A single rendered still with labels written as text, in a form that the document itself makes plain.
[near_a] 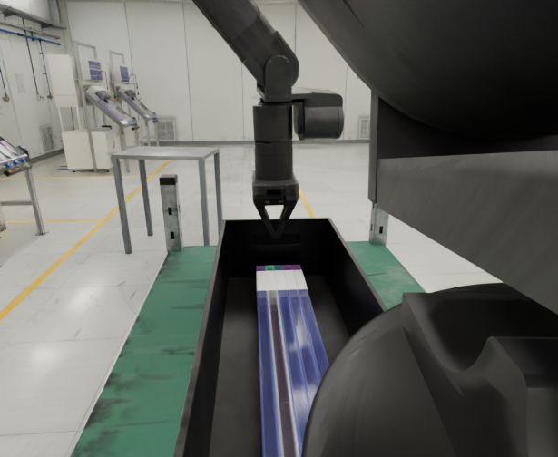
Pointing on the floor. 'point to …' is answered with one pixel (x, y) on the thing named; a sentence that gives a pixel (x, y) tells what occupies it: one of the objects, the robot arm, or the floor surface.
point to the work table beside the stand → (147, 184)
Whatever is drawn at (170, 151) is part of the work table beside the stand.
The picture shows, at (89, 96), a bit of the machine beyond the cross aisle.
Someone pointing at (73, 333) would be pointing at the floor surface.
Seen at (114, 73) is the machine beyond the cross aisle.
